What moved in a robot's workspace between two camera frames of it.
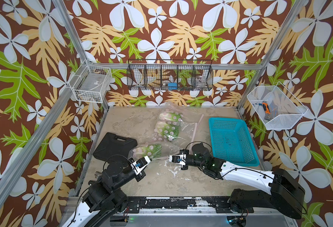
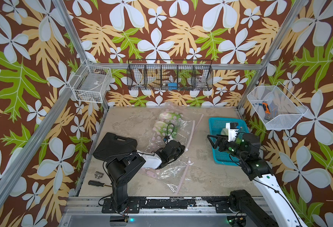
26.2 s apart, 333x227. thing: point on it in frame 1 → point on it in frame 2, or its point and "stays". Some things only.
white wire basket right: (277, 107) stays
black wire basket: (169, 75) stays
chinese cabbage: (152, 150) → (224, 131)
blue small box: (172, 86) stays
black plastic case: (114, 147) stays
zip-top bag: (157, 149) → (172, 174)
